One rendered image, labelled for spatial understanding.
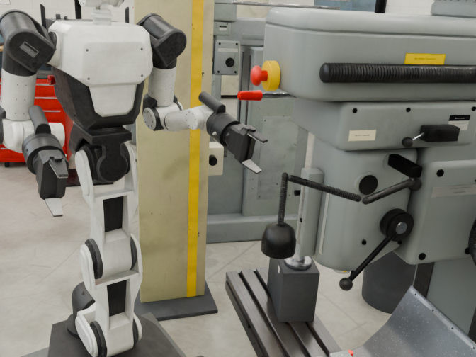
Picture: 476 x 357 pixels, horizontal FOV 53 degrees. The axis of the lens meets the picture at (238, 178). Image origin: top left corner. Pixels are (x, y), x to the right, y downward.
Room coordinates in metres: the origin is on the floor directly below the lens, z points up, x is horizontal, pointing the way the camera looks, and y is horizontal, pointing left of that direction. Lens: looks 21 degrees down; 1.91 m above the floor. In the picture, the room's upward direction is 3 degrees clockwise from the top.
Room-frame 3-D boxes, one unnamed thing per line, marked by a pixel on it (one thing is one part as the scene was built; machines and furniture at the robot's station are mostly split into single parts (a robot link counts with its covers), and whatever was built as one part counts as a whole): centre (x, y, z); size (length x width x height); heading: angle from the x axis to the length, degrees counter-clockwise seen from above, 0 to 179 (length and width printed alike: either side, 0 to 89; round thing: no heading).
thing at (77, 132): (1.54, 0.48, 1.41); 0.28 x 0.13 x 0.18; 36
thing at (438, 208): (1.11, -0.46, 1.47); 0.24 x 0.19 x 0.26; 18
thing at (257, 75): (0.97, -0.03, 1.76); 0.04 x 0.03 x 0.04; 18
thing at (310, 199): (1.02, -0.17, 1.45); 0.04 x 0.04 x 0.21; 18
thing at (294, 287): (1.42, -0.20, 1.02); 0.22 x 0.12 x 0.20; 8
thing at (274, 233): (0.89, -0.09, 1.45); 0.07 x 0.07 x 0.06
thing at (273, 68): (0.98, -0.05, 1.76); 0.06 x 0.02 x 0.06; 18
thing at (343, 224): (1.05, -0.28, 1.47); 0.21 x 0.19 x 0.32; 18
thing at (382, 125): (1.06, -0.31, 1.68); 0.34 x 0.24 x 0.10; 108
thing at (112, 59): (1.51, 0.46, 1.68); 0.34 x 0.30 x 0.36; 128
